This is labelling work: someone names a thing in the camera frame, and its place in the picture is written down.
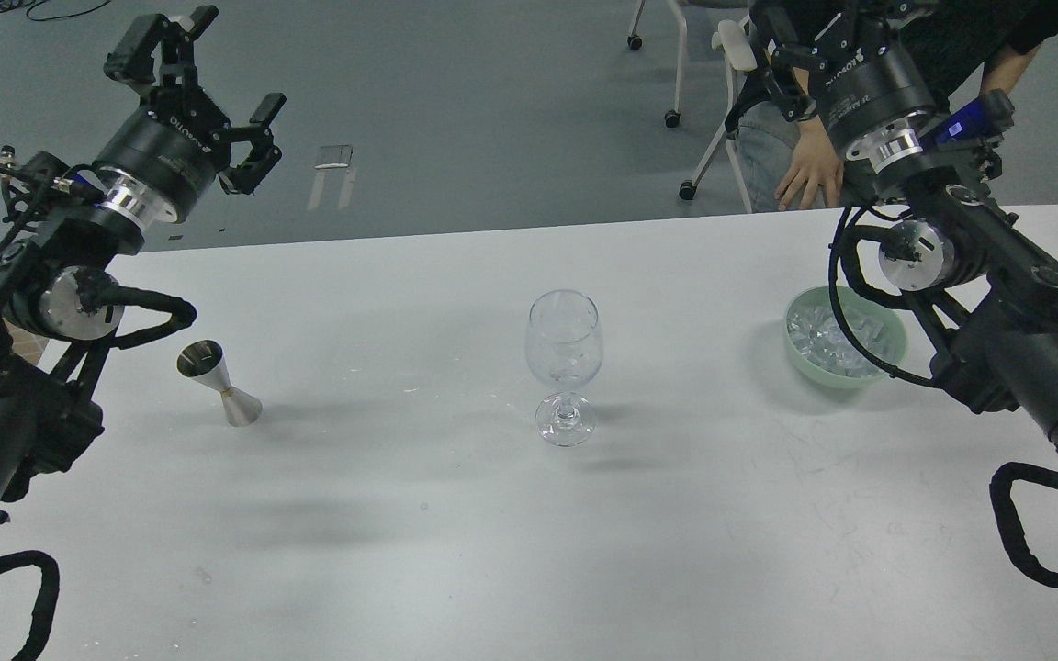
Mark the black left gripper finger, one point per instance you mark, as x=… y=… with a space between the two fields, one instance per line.
x=263 y=155
x=156 y=54

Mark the person's bare hand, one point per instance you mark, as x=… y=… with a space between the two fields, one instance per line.
x=815 y=174

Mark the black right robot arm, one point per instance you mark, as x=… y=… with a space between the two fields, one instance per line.
x=935 y=244

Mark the white office chair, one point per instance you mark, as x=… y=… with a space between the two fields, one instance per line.
x=712 y=59

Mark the green bowl of ice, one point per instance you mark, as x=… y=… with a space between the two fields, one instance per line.
x=819 y=350

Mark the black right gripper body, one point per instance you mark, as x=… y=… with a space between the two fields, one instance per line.
x=863 y=92

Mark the person in black shirt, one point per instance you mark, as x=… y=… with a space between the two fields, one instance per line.
x=998 y=38

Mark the clear wine glass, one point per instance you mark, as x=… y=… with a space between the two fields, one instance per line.
x=564 y=351

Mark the steel double jigger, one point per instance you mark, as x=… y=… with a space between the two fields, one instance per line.
x=204 y=363

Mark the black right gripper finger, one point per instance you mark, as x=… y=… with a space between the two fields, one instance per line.
x=782 y=53
x=858 y=26

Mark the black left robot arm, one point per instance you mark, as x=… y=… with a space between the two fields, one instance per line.
x=61 y=225

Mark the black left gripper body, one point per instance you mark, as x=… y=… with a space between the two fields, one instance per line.
x=164 y=157

